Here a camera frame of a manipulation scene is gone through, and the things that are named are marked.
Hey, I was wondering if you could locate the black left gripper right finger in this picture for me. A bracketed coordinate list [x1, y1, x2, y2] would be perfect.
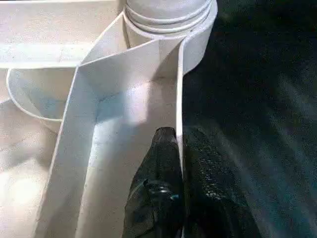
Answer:
[180, 127, 260, 238]

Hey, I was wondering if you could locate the white plastic table top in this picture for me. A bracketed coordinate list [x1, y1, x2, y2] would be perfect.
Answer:
[0, 0, 218, 238]

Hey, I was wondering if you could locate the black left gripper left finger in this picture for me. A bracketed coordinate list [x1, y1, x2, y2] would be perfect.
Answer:
[122, 127, 185, 238]

